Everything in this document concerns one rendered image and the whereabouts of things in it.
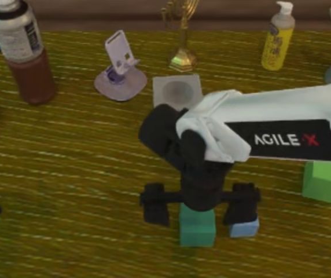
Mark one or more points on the lilac phone stand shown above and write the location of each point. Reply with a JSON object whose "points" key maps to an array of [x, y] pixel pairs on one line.
{"points": [[120, 72]]}

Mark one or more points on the yellow pump bottle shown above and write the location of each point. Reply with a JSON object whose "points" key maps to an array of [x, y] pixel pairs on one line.
{"points": [[278, 43]]}

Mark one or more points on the brown bottle with white label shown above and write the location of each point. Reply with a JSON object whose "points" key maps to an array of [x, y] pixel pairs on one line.
{"points": [[23, 49]]}

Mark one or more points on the teal green cube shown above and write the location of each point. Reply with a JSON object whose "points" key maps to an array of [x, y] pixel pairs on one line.
{"points": [[197, 228]]}

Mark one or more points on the gold trophy stand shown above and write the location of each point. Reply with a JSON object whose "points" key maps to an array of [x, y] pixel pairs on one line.
{"points": [[183, 55]]}

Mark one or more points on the grey square coaster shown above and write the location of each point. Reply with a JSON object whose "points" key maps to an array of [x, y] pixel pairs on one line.
{"points": [[177, 91]]}

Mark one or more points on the bright green cube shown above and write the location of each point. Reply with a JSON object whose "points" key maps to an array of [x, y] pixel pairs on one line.
{"points": [[326, 185]]}

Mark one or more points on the yellow-green woven table mat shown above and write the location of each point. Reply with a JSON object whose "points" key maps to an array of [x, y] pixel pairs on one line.
{"points": [[75, 173]]}

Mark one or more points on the small blue block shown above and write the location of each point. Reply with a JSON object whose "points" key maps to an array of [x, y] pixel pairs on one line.
{"points": [[245, 230]]}

